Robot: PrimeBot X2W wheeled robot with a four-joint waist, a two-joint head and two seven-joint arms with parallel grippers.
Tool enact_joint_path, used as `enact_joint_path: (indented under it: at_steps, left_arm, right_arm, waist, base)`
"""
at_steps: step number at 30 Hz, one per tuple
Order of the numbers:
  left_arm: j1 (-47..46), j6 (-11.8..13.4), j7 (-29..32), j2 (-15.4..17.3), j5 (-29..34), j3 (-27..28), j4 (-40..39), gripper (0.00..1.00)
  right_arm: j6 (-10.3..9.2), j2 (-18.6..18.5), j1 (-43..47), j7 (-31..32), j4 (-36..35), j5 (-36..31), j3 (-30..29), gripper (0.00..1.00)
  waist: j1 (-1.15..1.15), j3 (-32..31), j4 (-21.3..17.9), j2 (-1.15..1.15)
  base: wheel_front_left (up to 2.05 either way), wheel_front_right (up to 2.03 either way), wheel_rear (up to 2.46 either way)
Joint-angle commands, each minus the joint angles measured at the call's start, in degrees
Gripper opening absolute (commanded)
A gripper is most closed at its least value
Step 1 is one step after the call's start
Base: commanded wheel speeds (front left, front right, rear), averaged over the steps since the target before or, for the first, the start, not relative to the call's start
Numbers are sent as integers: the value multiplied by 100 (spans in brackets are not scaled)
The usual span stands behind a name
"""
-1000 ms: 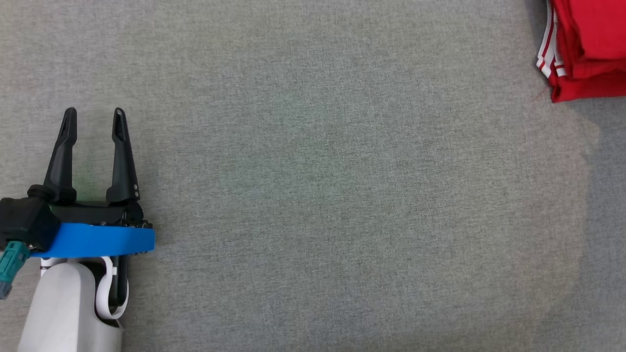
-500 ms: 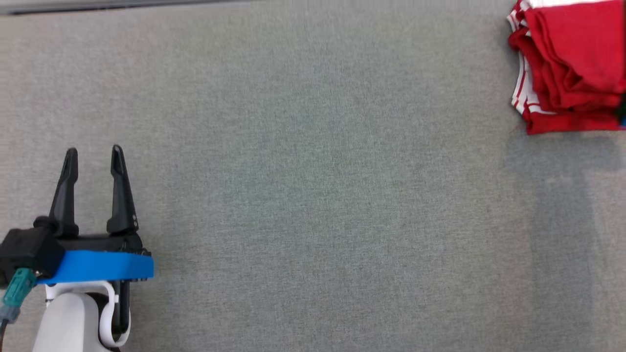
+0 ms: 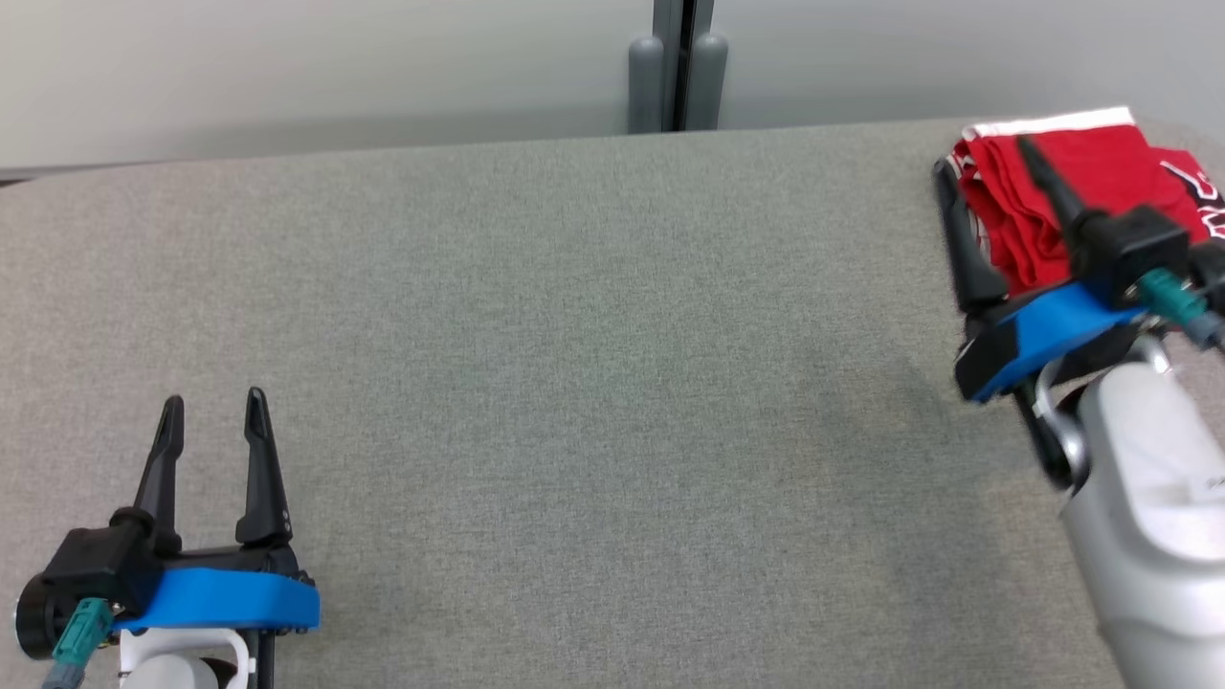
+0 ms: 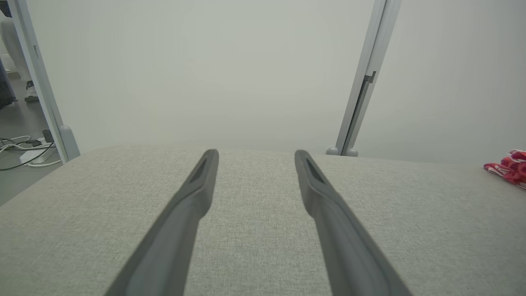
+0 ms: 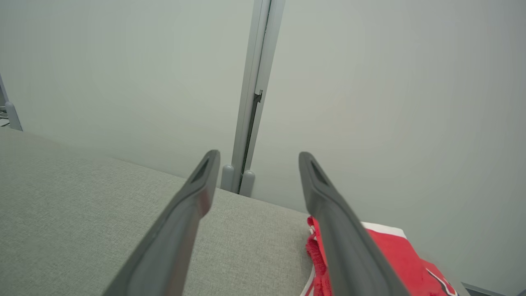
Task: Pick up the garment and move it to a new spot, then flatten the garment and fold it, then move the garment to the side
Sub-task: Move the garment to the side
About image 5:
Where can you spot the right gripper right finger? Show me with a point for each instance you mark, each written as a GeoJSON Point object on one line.
{"type": "Point", "coordinates": [349, 246]}

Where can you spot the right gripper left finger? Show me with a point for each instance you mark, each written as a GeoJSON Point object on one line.
{"type": "Point", "coordinates": [172, 238]}

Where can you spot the red shorts with white stripe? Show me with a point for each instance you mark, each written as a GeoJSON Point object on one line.
{"type": "Point", "coordinates": [394, 255]}

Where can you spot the grey partition post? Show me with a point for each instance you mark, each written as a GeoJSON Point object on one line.
{"type": "Point", "coordinates": [257, 82]}

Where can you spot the grey metal frame leg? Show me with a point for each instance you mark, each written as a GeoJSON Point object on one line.
{"type": "Point", "coordinates": [11, 117]}

